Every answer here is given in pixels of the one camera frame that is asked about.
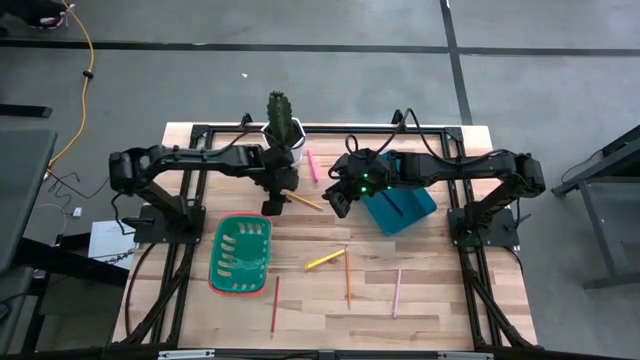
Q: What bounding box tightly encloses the yellow pencil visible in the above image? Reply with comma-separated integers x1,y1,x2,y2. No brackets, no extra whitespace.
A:
283,190,325,212

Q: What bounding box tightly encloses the bright pink pen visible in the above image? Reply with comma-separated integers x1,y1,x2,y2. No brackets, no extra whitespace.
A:
305,148,320,184

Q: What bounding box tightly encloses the yellow pen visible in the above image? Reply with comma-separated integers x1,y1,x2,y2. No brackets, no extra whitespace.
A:
304,248,347,272

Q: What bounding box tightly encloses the orange pencil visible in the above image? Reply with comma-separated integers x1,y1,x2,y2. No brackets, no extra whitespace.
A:
343,244,353,311

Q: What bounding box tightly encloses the pale pink pen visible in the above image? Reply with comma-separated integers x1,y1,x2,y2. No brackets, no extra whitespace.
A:
391,268,403,320

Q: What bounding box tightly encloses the red pencil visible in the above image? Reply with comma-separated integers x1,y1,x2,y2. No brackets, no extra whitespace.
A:
269,275,281,336

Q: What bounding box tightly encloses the white plant pot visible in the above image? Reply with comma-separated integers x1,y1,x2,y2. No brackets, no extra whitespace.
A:
260,117,308,167

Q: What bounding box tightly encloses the blue plastic tray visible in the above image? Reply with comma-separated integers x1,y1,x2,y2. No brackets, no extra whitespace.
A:
360,151,438,238

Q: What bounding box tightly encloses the teal basket orange rim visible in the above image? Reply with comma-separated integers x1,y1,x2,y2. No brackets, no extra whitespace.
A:
208,211,274,298

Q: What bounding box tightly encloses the white paper sheet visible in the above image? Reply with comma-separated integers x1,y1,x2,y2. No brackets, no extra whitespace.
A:
88,219,138,272

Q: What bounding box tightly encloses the black desk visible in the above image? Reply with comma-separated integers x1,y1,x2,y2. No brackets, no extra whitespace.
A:
551,123,640,292

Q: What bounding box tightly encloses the dark grey desk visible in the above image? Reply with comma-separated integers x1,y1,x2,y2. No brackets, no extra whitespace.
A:
0,128,131,354

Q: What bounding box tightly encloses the black bar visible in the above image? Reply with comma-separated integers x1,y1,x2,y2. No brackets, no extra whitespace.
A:
0,103,54,120

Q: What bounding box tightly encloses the person's foot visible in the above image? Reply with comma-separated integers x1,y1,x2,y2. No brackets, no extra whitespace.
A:
27,0,77,30

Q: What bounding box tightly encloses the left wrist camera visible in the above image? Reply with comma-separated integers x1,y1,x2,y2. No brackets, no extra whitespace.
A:
261,198,288,218

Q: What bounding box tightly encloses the black aluminium frame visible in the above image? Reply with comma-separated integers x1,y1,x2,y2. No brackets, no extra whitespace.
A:
110,109,540,360

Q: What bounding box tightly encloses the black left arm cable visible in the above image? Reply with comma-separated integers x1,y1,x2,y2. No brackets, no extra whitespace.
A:
169,127,269,156

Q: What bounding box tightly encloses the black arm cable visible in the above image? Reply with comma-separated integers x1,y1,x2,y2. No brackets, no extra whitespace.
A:
343,106,506,169
169,127,269,156

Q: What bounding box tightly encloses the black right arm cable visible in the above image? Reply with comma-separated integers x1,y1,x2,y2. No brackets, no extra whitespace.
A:
343,106,506,169

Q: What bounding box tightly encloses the brown cable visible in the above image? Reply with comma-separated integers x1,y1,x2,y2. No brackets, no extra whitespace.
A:
124,241,157,337

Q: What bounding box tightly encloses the silver bracket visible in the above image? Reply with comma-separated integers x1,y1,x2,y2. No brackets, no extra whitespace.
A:
157,349,217,360
437,350,495,360

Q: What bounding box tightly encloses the black floor cable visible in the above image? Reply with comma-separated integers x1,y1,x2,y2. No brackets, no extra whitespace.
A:
46,171,112,202

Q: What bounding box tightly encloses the yellow cable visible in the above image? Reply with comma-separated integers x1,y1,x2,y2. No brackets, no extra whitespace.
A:
46,0,97,175

